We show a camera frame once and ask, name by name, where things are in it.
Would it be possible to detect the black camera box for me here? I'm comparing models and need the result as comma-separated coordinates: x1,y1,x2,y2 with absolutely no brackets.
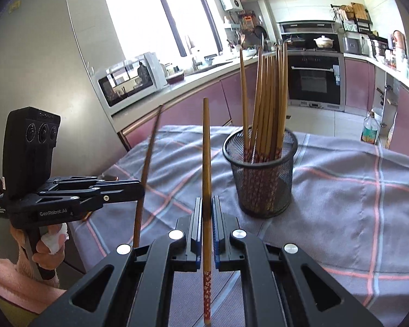
2,106,61,201

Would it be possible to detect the white ceramic pot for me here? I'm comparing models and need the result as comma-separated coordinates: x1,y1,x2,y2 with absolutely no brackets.
314,35,334,49

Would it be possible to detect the white microwave oven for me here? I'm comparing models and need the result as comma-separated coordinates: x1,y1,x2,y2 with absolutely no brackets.
94,52,167,116

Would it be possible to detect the built-in black oven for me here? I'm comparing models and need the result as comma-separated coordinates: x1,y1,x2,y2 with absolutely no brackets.
288,51,346,111

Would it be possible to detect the bamboo chopstick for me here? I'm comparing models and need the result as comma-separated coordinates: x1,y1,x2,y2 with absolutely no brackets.
257,56,268,162
264,55,275,161
249,47,263,162
239,47,249,162
270,46,282,160
276,42,288,159

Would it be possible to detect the pink sleeve forearm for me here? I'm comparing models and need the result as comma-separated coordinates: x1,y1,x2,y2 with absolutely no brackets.
0,258,65,314

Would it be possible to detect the oil bottle on floor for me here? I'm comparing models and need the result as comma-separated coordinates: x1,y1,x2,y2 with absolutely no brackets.
360,110,380,145

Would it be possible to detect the grey plaid tablecloth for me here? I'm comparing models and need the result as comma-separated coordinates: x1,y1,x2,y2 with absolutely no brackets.
69,126,409,326

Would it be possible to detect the black mesh cup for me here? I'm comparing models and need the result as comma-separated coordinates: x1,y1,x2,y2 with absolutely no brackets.
222,128,298,219

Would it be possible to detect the left hand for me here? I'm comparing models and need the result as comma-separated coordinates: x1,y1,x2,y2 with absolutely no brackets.
10,224,68,287

